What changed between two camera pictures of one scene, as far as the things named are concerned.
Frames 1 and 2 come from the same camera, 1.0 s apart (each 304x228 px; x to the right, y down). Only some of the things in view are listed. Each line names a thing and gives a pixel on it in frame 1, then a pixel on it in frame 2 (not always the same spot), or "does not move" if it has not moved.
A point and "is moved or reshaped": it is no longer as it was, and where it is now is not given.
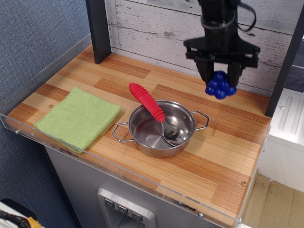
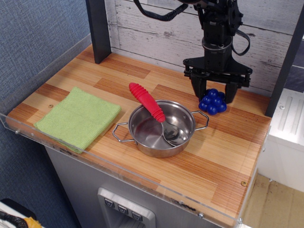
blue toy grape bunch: [219, 86] is moved or reshaped
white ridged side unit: [282, 160] does not move
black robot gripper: [222, 42] → [217, 64]
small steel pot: [146, 131] does not move
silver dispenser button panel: [118, 212] does not move
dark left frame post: [97, 13] does not move
